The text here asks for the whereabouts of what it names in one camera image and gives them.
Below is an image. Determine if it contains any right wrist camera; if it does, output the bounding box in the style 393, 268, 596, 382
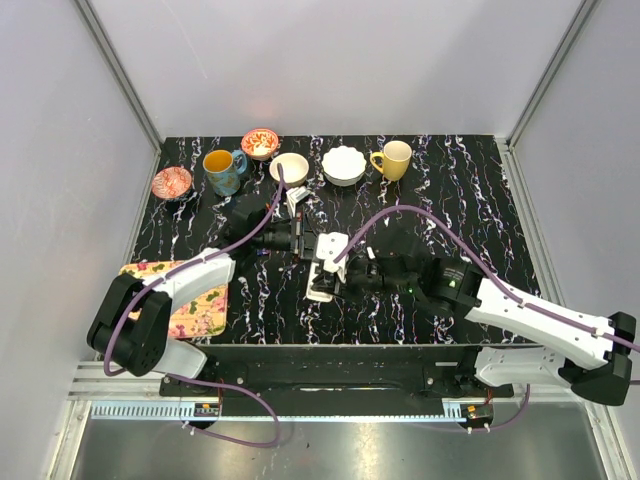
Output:
314, 232, 349, 282

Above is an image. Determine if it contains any white scalloped bowl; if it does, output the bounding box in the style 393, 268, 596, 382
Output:
321, 146, 366, 187

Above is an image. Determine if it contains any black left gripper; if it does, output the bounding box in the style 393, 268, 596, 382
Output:
253, 213, 323, 266

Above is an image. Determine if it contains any aluminium table edge rail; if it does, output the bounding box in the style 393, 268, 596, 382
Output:
67, 359, 612, 401

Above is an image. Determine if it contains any floral rectangular tray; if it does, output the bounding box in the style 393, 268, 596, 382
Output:
119, 261, 228, 339

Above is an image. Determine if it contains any white remote control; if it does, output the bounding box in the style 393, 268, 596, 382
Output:
305, 259, 346, 303

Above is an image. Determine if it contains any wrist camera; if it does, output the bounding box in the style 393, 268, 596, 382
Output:
314, 232, 349, 282
286, 186, 310, 218

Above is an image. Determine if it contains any yellow mug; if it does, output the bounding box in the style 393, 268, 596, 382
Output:
369, 140, 413, 181

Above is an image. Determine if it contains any orange floral bowl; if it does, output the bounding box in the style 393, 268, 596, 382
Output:
241, 128, 280, 161

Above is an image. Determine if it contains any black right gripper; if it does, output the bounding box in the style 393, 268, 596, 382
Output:
312, 254, 417, 305

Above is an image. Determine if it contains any left aluminium frame post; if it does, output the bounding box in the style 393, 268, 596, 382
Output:
74, 0, 164, 146

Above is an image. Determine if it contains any blue patterned mug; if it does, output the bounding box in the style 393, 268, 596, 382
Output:
203, 150, 248, 197

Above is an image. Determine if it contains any red patterned small dish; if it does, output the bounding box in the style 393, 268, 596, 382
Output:
151, 166, 193, 201

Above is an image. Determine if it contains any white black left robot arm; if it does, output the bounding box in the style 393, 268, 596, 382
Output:
87, 187, 316, 396

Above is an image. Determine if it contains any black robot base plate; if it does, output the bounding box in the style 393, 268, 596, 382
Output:
198, 345, 514, 399

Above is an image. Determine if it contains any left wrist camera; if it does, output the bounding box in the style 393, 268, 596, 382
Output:
286, 186, 310, 218

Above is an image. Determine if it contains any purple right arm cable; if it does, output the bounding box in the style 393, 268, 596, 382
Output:
332, 203, 640, 434

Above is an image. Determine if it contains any aluminium corner frame post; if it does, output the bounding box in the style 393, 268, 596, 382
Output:
507, 0, 599, 149

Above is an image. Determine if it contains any cream round bowl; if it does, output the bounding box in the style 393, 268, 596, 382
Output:
269, 153, 309, 189

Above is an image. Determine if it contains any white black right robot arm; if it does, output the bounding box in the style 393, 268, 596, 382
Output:
340, 250, 636, 406

